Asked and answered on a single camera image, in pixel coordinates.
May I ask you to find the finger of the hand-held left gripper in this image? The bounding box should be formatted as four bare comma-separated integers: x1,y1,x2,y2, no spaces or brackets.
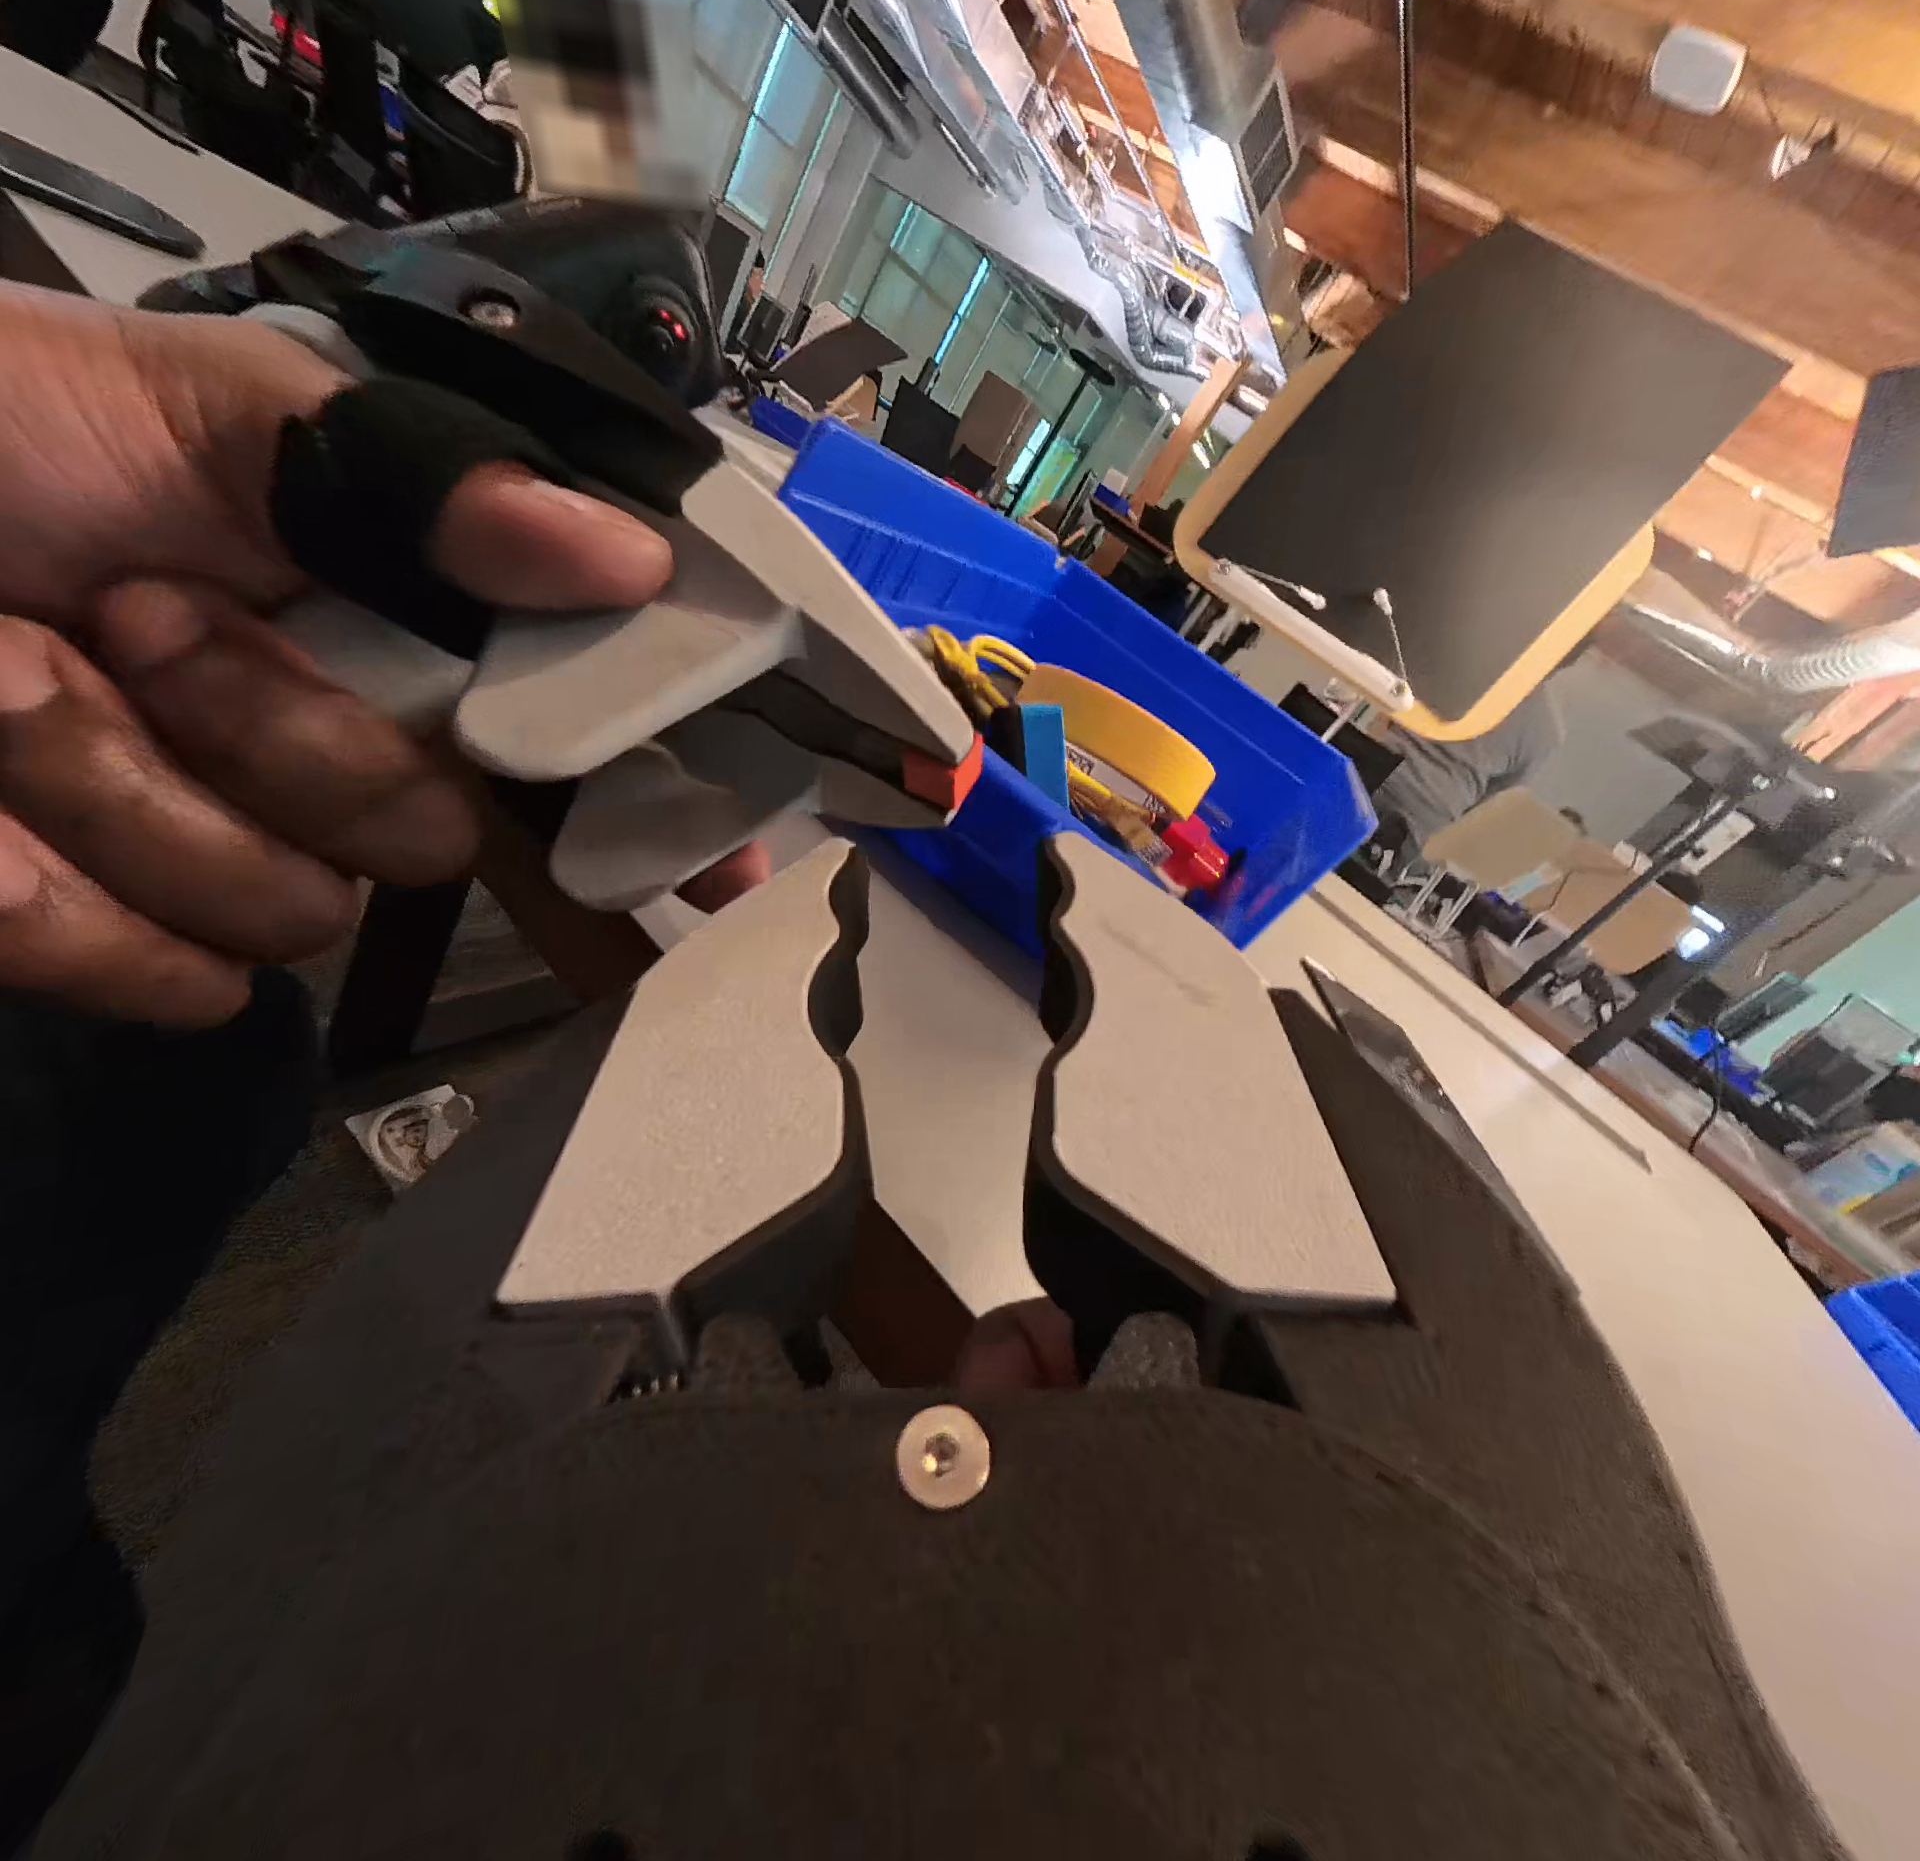
683,458,980,771
720,683,967,841

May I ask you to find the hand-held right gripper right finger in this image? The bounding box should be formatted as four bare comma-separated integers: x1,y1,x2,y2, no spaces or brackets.
1024,832,1402,1332

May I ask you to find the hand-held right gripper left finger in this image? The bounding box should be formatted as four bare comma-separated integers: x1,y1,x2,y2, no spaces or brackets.
495,838,877,1353

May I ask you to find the small red cube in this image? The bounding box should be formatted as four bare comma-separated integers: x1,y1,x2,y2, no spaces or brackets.
901,730,989,824

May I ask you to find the black flat object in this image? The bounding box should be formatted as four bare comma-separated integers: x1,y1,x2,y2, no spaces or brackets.
0,127,211,262

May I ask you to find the person's left hand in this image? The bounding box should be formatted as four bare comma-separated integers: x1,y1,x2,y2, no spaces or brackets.
0,278,777,1027

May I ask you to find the large blue plastic bin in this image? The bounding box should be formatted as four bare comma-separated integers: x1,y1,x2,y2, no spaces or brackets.
746,398,1380,966

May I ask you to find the yellow tape roll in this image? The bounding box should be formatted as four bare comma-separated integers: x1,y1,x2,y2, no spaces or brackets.
1012,665,1222,822

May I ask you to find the small printed packet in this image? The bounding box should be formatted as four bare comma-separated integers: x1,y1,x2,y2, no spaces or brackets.
345,1084,481,1197

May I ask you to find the black panel wooden rim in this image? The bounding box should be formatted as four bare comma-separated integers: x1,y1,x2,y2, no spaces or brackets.
1174,217,1796,742

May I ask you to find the blue plastic storage bin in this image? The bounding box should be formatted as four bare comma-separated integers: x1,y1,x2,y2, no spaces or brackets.
1824,1270,1920,1393

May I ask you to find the small black panel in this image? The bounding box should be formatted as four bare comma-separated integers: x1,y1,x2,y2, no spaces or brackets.
1826,364,1920,562

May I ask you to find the white ceiling access point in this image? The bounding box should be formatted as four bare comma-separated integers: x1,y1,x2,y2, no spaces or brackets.
1648,22,1752,108

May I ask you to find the yellow network cable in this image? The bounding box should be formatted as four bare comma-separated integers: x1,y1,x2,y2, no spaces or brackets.
914,622,1176,861

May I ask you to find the white mounting rail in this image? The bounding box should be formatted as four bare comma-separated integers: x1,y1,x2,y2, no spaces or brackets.
1207,553,1423,718

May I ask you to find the silver vent duct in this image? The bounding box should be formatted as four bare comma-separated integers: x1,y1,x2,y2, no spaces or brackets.
832,0,1297,380

